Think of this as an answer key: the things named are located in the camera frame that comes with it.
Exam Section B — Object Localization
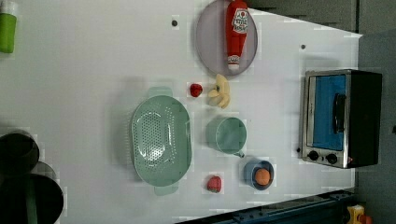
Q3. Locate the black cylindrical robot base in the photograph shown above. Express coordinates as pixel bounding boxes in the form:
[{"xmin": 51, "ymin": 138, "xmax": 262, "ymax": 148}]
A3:
[{"xmin": 1, "ymin": 133, "xmax": 64, "ymax": 224}]

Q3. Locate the silver black toaster oven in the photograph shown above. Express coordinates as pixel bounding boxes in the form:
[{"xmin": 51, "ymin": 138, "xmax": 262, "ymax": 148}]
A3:
[{"xmin": 301, "ymin": 69, "xmax": 382, "ymax": 169}]

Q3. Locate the small red strawberry toy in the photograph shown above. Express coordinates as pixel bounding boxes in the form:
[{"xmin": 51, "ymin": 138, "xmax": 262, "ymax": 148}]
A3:
[{"xmin": 190, "ymin": 83, "xmax": 203, "ymax": 97}]

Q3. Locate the peeled banana toy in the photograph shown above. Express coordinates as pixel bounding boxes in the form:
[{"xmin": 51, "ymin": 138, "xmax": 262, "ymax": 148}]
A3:
[{"xmin": 207, "ymin": 74, "xmax": 231, "ymax": 109}]

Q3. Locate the green measuring cup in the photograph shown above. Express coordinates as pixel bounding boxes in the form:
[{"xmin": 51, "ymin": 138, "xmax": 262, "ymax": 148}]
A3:
[{"xmin": 205, "ymin": 117, "xmax": 248, "ymax": 158}]

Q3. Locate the green plastic colander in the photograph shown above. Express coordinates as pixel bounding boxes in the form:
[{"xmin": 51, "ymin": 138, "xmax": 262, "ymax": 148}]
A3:
[{"xmin": 131, "ymin": 87, "xmax": 192, "ymax": 196}]

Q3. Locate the red pepper toy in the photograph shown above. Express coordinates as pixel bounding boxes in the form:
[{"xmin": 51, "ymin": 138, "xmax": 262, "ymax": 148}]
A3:
[{"xmin": 206, "ymin": 175, "xmax": 222, "ymax": 193}]

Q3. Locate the small blue bowl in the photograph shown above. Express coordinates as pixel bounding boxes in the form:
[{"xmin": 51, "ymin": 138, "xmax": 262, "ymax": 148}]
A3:
[{"xmin": 244, "ymin": 159, "xmax": 275, "ymax": 190}]

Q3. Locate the grey round plate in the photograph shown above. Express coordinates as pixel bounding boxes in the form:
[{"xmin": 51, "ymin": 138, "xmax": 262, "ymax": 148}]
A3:
[{"xmin": 195, "ymin": 0, "xmax": 258, "ymax": 76}]

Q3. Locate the orange fruit toy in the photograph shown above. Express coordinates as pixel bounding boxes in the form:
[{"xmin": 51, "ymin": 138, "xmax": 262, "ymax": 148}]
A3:
[{"xmin": 254, "ymin": 168, "xmax": 271, "ymax": 186}]

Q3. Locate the red ketchup bottle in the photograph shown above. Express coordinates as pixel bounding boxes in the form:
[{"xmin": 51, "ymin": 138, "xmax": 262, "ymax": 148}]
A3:
[{"xmin": 225, "ymin": 0, "xmax": 248, "ymax": 70}]

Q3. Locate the yellow red emergency button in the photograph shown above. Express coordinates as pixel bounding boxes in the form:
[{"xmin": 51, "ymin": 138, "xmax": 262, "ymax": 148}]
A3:
[{"xmin": 347, "ymin": 204, "xmax": 373, "ymax": 224}]

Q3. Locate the green white cup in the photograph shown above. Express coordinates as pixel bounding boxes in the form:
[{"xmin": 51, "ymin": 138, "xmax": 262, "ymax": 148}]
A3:
[{"xmin": 0, "ymin": 0, "xmax": 18, "ymax": 53}]

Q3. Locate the blue metal table frame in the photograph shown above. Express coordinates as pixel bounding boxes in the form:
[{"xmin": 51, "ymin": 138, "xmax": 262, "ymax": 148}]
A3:
[{"xmin": 178, "ymin": 190, "xmax": 355, "ymax": 224}]

